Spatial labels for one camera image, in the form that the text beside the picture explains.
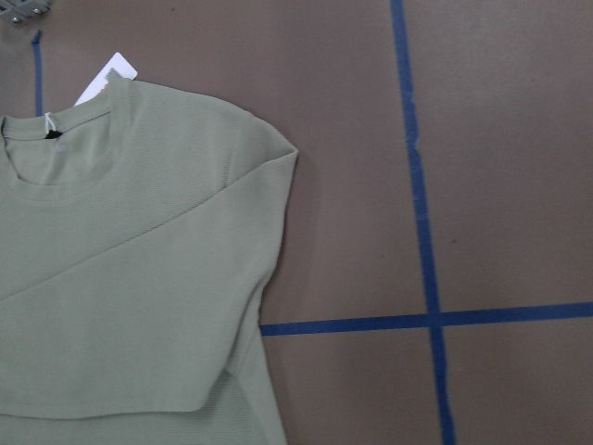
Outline white price tag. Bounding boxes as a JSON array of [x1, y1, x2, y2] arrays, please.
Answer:
[[74, 52, 138, 106]]

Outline olive green long-sleeve shirt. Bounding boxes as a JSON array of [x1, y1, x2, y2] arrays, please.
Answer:
[[1, 80, 298, 444]]

